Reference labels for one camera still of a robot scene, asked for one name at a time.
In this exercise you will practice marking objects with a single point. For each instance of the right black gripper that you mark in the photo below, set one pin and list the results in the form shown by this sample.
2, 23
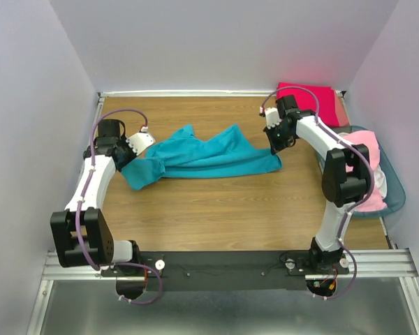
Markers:
275, 146

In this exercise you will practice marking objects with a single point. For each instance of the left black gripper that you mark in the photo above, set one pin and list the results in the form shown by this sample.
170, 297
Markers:
133, 155

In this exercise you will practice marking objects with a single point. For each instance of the teal t shirt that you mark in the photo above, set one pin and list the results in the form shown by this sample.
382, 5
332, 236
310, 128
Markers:
184, 156

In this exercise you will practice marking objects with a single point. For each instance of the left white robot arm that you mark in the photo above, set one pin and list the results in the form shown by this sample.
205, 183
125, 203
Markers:
81, 235

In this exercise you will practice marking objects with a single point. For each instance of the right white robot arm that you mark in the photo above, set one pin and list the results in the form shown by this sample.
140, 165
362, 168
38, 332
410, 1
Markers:
347, 177

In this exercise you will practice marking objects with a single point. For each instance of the folded magenta t shirt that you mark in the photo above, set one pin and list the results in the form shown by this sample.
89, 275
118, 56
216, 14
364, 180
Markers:
305, 101

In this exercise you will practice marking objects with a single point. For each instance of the pink t shirt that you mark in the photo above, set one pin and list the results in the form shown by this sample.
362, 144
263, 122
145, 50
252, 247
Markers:
376, 200

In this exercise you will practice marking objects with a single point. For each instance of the teal plastic basket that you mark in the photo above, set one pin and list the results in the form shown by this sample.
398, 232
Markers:
396, 196

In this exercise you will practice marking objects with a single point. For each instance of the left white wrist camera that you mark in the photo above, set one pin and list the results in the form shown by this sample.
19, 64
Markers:
140, 141

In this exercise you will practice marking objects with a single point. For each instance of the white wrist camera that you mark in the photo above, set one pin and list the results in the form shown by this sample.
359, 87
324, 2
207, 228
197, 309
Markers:
140, 141
272, 117

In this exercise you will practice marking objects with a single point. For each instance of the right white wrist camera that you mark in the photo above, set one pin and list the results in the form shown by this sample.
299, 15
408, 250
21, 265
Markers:
272, 117

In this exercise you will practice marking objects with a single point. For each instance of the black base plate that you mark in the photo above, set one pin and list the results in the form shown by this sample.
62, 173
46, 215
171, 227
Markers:
176, 271

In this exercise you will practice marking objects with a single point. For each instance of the aluminium rail frame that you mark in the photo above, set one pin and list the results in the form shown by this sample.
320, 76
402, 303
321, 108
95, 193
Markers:
379, 296

